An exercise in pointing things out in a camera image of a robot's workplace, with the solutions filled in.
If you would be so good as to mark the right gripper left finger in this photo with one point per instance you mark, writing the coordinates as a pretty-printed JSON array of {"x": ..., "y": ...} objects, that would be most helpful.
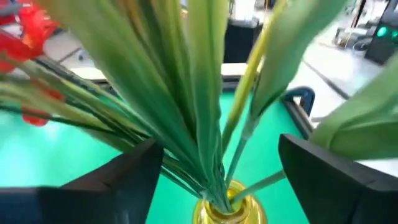
[{"x": 93, "y": 199}]

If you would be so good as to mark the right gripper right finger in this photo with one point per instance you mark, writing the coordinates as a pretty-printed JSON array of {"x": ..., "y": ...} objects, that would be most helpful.
[{"x": 342, "y": 193}]

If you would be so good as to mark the green-leaved artificial tulip stem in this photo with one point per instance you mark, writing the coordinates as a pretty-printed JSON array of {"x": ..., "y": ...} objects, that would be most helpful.
[{"x": 357, "y": 124}]

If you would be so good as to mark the bunch of green stems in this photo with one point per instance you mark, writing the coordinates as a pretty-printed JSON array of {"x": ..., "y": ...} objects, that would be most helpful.
[{"x": 149, "y": 77}]

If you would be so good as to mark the green artificial leaf stem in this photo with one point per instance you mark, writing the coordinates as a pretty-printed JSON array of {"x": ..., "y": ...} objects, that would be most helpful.
[{"x": 289, "y": 46}]

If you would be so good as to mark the red artificial flower bunch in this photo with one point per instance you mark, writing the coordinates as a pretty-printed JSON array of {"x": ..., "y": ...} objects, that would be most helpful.
[{"x": 31, "y": 28}]

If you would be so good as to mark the gold glass vase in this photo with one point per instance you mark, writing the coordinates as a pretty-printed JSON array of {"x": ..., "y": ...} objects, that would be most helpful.
[{"x": 217, "y": 217}]

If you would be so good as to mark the black base with green light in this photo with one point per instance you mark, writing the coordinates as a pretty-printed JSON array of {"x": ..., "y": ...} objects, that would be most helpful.
[{"x": 384, "y": 37}]

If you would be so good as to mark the black floor box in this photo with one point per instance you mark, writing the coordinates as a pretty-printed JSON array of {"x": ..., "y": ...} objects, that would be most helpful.
[{"x": 242, "y": 40}]

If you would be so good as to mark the pale table border rail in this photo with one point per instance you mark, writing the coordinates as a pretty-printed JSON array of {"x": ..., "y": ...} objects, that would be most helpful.
[{"x": 236, "y": 70}]

